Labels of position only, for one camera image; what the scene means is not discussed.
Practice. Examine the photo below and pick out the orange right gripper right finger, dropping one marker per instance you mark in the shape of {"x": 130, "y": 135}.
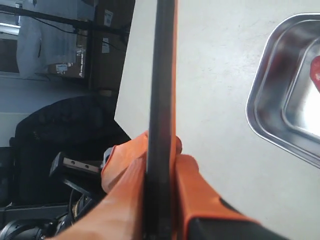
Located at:
{"x": 198, "y": 200}

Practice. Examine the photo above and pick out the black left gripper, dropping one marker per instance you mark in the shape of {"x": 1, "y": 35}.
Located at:
{"x": 95, "y": 178}

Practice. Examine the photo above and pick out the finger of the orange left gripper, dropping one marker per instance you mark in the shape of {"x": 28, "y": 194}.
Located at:
{"x": 178, "y": 145}

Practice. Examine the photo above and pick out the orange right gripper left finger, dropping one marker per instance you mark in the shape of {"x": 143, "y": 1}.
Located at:
{"x": 119, "y": 216}

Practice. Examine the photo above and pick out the dark transparent lunch box lid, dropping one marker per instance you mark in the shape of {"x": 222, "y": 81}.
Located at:
{"x": 162, "y": 100}

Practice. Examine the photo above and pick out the red toy sausage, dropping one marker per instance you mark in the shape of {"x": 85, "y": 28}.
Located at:
{"x": 314, "y": 72}

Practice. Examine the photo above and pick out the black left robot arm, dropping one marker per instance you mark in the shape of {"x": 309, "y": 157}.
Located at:
{"x": 42, "y": 229}

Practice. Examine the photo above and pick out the black office chair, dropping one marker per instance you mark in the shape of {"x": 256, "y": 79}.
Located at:
{"x": 81, "y": 127}

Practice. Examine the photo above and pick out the stacked cardboard boxes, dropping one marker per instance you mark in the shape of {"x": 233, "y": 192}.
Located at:
{"x": 100, "y": 56}

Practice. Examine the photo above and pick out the steel two-compartment lunch box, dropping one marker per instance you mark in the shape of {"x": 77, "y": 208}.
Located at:
{"x": 283, "y": 106}

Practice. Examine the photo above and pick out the black metal shelf frame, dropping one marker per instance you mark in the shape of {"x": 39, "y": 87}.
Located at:
{"x": 77, "y": 25}

